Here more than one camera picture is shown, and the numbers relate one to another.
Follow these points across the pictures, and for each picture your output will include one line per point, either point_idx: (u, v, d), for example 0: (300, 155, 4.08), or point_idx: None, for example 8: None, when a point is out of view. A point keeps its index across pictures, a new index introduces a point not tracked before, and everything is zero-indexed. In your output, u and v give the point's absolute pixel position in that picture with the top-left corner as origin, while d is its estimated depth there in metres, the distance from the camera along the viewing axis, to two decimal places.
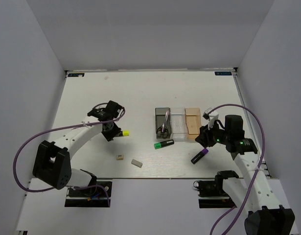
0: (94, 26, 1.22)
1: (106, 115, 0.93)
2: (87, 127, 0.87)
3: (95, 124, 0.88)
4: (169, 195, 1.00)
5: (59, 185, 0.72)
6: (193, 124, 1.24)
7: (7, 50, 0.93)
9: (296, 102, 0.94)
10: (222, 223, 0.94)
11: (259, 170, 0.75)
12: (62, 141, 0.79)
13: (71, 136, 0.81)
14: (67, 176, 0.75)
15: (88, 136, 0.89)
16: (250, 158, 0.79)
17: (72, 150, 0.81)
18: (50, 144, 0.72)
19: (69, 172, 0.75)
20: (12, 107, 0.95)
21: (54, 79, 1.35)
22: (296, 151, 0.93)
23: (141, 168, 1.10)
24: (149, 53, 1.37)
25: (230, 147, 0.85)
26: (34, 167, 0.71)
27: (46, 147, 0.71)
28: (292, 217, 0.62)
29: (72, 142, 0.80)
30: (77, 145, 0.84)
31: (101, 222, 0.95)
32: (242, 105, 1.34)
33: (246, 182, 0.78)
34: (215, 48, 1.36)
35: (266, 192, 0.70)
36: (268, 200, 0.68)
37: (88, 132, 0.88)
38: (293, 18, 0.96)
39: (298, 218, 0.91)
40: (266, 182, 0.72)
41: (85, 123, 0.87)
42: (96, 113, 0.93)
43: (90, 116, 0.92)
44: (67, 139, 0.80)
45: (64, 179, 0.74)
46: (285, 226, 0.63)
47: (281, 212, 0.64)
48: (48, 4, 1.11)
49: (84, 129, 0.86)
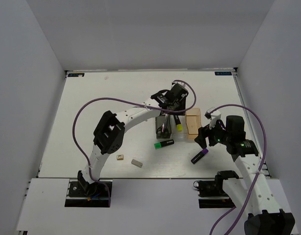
0: (95, 25, 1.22)
1: (168, 103, 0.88)
2: (148, 109, 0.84)
3: (155, 108, 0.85)
4: (169, 195, 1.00)
5: (109, 151, 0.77)
6: (193, 124, 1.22)
7: (7, 50, 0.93)
9: (296, 102, 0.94)
10: (222, 223, 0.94)
11: (259, 173, 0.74)
12: (122, 115, 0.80)
13: (131, 113, 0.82)
14: (118, 145, 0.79)
15: (147, 116, 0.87)
16: (251, 161, 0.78)
17: (127, 127, 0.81)
18: (113, 114, 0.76)
19: (121, 142, 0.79)
20: (11, 108, 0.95)
21: (54, 79, 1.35)
22: (296, 152, 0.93)
23: (141, 168, 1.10)
24: (149, 53, 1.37)
25: (231, 149, 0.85)
26: (95, 129, 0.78)
27: (108, 115, 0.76)
28: (292, 220, 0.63)
29: (129, 118, 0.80)
30: (133, 124, 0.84)
31: (102, 222, 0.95)
32: (242, 105, 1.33)
33: (246, 185, 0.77)
34: (216, 48, 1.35)
35: (266, 196, 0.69)
36: (269, 204, 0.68)
37: (146, 113, 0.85)
38: (294, 18, 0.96)
39: (297, 217, 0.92)
40: (266, 185, 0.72)
41: (146, 105, 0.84)
42: (158, 98, 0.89)
43: (152, 100, 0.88)
44: (127, 115, 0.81)
45: (114, 147, 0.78)
46: (285, 229, 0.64)
47: (280, 215, 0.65)
48: (48, 4, 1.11)
49: (144, 111, 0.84)
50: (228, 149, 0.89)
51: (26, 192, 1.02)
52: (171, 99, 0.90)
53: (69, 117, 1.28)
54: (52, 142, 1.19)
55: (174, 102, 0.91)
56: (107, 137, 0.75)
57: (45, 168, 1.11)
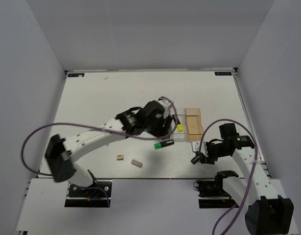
0: (94, 25, 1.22)
1: (134, 125, 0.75)
2: (106, 132, 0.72)
3: (116, 132, 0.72)
4: (168, 195, 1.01)
5: (57, 178, 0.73)
6: (193, 124, 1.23)
7: (7, 50, 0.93)
9: (296, 102, 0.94)
10: (222, 223, 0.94)
11: (256, 163, 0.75)
12: (72, 141, 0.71)
13: (84, 138, 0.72)
14: (69, 171, 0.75)
15: (108, 140, 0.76)
16: (248, 152, 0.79)
17: (78, 154, 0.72)
18: (60, 140, 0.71)
19: (71, 169, 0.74)
20: (11, 108, 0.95)
21: (54, 79, 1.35)
22: (296, 152, 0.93)
23: (141, 168, 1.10)
24: (148, 53, 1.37)
25: (228, 145, 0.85)
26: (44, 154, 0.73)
27: (56, 141, 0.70)
28: (291, 205, 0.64)
29: (81, 146, 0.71)
30: (89, 149, 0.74)
31: (102, 222, 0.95)
32: (242, 105, 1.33)
33: (244, 175, 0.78)
34: (216, 48, 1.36)
35: (264, 183, 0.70)
36: (267, 191, 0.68)
37: (104, 138, 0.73)
38: (294, 18, 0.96)
39: (298, 217, 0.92)
40: (264, 174, 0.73)
41: (104, 129, 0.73)
42: (125, 119, 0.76)
43: (116, 121, 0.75)
44: (78, 141, 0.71)
45: (64, 174, 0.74)
46: (285, 216, 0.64)
47: (278, 200, 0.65)
48: (47, 4, 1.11)
49: (101, 136, 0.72)
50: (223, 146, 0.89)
51: (26, 192, 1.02)
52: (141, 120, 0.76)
53: (69, 117, 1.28)
54: None
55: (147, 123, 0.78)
56: (58, 166, 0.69)
57: (45, 168, 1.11)
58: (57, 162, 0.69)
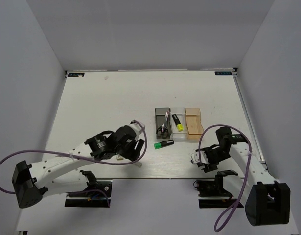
0: (94, 25, 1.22)
1: (105, 149, 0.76)
2: (74, 158, 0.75)
3: (83, 158, 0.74)
4: (168, 195, 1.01)
5: (23, 206, 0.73)
6: (193, 124, 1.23)
7: (6, 50, 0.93)
9: (296, 102, 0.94)
10: (222, 223, 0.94)
11: (251, 154, 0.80)
12: (37, 169, 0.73)
13: (50, 165, 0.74)
14: (35, 199, 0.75)
15: (77, 165, 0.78)
16: (243, 146, 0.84)
17: (45, 181, 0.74)
18: (27, 167, 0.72)
19: (38, 197, 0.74)
20: (11, 108, 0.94)
21: (54, 79, 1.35)
22: (295, 151, 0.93)
23: (141, 169, 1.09)
24: (148, 53, 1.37)
25: (224, 143, 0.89)
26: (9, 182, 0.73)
27: (20, 169, 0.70)
28: (288, 191, 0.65)
29: (47, 173, 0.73)
30: (57, 175, 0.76)
31: (102, 221, 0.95)
32: (242, 105, 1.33)
33: (242, 167, 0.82)
34: (215, 48, 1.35)
35: (259, 171, 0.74)
36: (264, 177, 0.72)
37: (72, 164, 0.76)
38: (294, 18, 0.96)
39: (298, 217, 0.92)
40: (259, 164, 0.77)
41: (72, 154, 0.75)
42: (96, 142, 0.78)
43: (86, 146, 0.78)
44: (44, 168, 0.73)
45: (30, 201, 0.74)
46: (283, 202, 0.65)
47: (276, 186, 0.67)
48: (47, 4, 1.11)
49: (68, 161, 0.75)
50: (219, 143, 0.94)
51: None
52: (111, 145, 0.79)
53: (69, 117, 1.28)
54: (52, 143, 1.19)
55: (117, 148, 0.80)
56: (21, 196, 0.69)
57: None
58: (20, 191, 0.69)
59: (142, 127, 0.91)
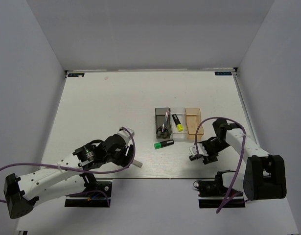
0: (94, 25, 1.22)
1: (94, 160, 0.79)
2: (62, 170, 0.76)
3: (71, 169, 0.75)
4: (168, 195, 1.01)
5: (15, 216, 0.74)
6: (193, 124, 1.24)
7: (6, 50, 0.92)
9: (296, 102, 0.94)
10: (222, 223, 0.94)
11: (245, 136, 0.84)
12: (26, 181, 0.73)
13: (38, 177, 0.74)
14: (27, 210, 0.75)
15: (66, 176, 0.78)
16: (238, 131, 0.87)
17: (34, 193, 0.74)
18: (15, 180, 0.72)
19: (29, 207, 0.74)
20: (11, 108, 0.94)
21: (54, 79, 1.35)
22: (295, 151, 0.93)
23: (141, 168, 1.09)
24: (148, 53, 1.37)
25: (220, 132, 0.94)
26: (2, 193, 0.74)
27: (9, 181, 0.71)
28: (281, 161, 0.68)
29: (34, 185, 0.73)
30: (47, 185, 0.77)
31: (102, 221, 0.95)
32: (242, 105, 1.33)
33: (237, 149, 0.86)
34: (216, 48, 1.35)
35: (254, 148, 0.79)
36: (259, 152, 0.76)
37: (61, 174, 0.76)
38: (294, 18, 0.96)
39: (299, 217, 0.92)
40: (254, 143, 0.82)
41: (59, 166, 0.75)
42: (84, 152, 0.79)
43: (75, 157, 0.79)
44: (32, 180, 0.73)
45: (22, 212, 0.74)
46: (278, 173, 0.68)
47: (270, 159, 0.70)
48: (47, 4, 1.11)
49: (57, 173, 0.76)
50: (216, 132, 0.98)
51: None
52: (101, 154, 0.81)
53: (69, 117, 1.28)
54: (52, 143, 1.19)
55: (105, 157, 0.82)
56: (11, 207, 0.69)
57: None
58: (9, 203, 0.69)
59: (130, 133, 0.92)
